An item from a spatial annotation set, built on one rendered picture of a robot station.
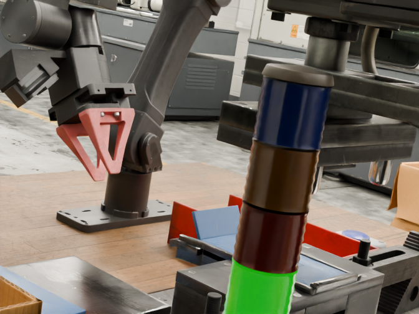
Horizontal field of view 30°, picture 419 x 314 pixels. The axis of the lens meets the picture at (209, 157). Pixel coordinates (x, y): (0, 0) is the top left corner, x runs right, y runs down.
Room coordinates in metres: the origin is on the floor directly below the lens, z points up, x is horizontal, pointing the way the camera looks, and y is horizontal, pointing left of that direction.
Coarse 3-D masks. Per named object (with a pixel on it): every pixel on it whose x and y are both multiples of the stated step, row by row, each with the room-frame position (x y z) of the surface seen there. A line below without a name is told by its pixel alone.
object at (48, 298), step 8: (0, 272) 0.75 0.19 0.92; (8, 272) 0.75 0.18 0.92; (16, 280) 0.74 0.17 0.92; (24, 280) 0.74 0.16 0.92; (24, 288) 0.72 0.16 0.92; (32, 288) 0.72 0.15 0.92; (40, 288) 0.73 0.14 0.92; (40, 296) 0.71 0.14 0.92; (48, 296) 0.71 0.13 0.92; (56, 296) 0.71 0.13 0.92; (48, 304) 0.69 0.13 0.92; (56, 304) 0.69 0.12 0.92; (64, 304) 0.70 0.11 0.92; (72, 304) 0.70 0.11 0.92; (48, 312) 0.67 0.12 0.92; (56, 312) 0.68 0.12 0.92; (64, 312) 0.68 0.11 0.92; (72, 312) 0.68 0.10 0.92; (80, 312) 0.69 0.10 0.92
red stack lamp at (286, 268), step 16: (256, 208) 0.41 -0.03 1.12; (240, 224) 0.42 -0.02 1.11; (256, 224) 0.41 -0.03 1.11; (272, 224) 0.41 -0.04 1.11; (288, 224) 0.41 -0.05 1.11; (304, 224) 0.42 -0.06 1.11; (240, 240) 0.42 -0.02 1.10; (256, 240) 0.41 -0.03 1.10; (272, 240) 0.41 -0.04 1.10; (288, 240) 0.41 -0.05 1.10; (240, 256) 0.41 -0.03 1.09; (256, 256) 0.41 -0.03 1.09; (272, 256) 0.41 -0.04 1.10; (288, 256) 0.41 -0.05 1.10; (272, 272) 0.41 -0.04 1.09; (288, 272) 0.41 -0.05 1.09
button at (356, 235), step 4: (344, 232) 1.07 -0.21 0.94; (348, 232) 1.07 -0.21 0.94; (352, 232) 1.07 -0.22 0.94; (356, 232) 1.08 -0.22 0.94; (360, 232) 1.08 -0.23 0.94; (348, 236) 1.06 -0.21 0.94; (352, 236) 1.06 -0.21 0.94; (356, 236) 1.06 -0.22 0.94; (360, 236) 1.06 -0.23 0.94; (364, 236) 1.06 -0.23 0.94; (368, 236) 1.07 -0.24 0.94
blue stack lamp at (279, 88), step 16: (272, 80) 0.41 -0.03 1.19; (272, 96) 0.41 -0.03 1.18; (288, 96) 0.41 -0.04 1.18; (304, 96) 0.41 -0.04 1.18; (320, 96) 0.41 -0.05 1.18; (272, 112) 0.41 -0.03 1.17; (288, 112) 0.41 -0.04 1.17; (304, 112) 0.41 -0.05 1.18; (320, 112) 0.41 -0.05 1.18; (256, 128) 0.42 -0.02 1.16; (272, 128) 0.41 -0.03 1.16; (288, 128) 0.41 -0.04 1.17; (304, 128) 0.41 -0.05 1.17; (320, 128) 0.41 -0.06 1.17; (272, 144) 0.41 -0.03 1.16; (288, 144) 0.41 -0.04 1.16; (304, 144) 0.41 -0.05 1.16; (320, 144) 0.42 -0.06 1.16
